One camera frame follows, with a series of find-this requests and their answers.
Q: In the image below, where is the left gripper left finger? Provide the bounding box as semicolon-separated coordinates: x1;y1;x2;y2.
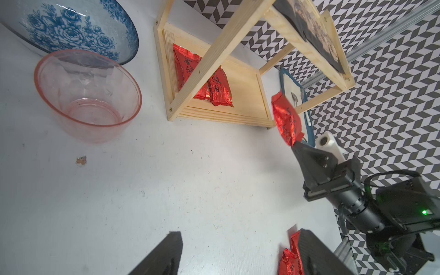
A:
129;231;183;275

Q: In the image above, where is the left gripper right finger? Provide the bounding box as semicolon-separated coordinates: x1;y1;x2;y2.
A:
297;229;354;275

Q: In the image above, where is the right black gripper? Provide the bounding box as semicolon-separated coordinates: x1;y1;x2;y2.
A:
291;142;361;201

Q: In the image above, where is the red tea bag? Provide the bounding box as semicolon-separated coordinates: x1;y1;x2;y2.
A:
278;249;300;275
291;231;304;275
272;91;304;147
208;67;233;107
173;44;211;100

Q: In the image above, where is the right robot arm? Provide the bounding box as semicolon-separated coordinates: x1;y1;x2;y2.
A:
291;142;440;275

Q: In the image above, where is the wooden two-tier shelf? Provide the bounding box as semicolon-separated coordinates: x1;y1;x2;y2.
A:
154;1;356;128

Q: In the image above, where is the teal tray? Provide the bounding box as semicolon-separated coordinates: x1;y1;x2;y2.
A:
280;68;316;147

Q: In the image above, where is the pink transparent cup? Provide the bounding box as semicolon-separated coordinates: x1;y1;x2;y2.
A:
33;49;142;144

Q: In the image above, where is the blue white ceramic bowl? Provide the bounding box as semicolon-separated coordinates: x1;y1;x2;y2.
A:
1;0;139;65

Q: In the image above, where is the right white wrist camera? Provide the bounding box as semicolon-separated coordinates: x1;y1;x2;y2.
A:
316;132;348;164

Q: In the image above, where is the pink handled spoon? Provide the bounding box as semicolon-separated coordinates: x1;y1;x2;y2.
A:
291;92;299;107

